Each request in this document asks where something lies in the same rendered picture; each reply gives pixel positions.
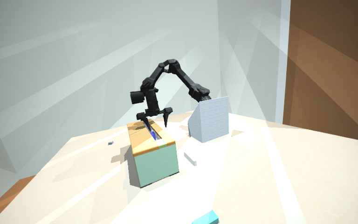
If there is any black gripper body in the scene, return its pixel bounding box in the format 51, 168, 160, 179
136, 99, 173, 120

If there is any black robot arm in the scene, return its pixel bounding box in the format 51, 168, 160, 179
130, 59, 211, 104

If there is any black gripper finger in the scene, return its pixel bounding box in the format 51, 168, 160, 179
141, 118, 151, 131
163, 113, 170, 127

